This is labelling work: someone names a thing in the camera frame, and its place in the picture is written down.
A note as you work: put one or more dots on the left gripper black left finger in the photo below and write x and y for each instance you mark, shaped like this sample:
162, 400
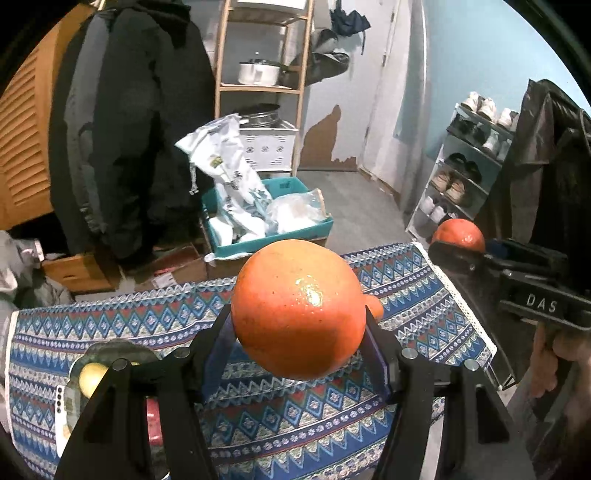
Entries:
110, 439

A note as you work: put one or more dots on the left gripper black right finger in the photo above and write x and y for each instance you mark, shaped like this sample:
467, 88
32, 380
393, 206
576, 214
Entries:
479, 440

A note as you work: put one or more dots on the dark red apple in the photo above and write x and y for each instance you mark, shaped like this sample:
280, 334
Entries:
153, 422

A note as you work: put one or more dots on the green yellow apple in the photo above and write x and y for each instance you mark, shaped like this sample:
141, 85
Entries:
90, 377

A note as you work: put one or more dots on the large orange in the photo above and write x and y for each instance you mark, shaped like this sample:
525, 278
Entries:
298, 310

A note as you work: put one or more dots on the person's right hand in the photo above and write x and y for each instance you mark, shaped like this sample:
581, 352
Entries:
548, 349

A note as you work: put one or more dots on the dark glass plate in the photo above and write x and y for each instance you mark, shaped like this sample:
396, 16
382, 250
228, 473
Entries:
70, 402

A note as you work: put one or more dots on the small orange tangerine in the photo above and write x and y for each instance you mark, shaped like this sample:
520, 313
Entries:
375, 306

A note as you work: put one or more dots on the grey shoe rack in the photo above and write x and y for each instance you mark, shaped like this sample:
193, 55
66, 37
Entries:
475, 146

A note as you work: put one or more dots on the blue patterned tablecloth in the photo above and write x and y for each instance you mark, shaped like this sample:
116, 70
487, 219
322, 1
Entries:
258, 422

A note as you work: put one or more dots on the wooden drawer box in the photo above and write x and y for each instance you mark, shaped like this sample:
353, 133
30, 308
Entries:
82, 274

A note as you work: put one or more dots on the grey clothes pile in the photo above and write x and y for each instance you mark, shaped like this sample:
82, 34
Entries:
23, 283

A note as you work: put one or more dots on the brown cardboard box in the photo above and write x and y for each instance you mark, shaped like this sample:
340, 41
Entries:
170, 268

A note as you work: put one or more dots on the teal plastic crate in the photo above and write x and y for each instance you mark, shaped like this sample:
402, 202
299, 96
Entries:
225, 244

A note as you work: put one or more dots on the clear plastic bag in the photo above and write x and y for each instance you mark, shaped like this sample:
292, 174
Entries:
296, 211

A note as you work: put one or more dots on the white printed plastic bag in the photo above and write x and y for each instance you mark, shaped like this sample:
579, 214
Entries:
216, 150

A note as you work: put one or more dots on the white patterned storage box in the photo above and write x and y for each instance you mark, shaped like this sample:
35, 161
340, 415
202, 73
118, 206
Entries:
270, 149

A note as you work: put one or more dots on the white cooking pot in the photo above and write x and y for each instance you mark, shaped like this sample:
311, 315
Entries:
260, 72

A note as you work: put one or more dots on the wooden shelf rack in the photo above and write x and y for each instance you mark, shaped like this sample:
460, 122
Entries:
273, 30

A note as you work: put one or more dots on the black hanging coat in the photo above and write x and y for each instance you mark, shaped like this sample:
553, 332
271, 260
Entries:
134, 79

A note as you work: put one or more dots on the wooden louvered wardrobe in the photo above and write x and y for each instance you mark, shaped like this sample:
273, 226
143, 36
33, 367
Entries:
25, 112

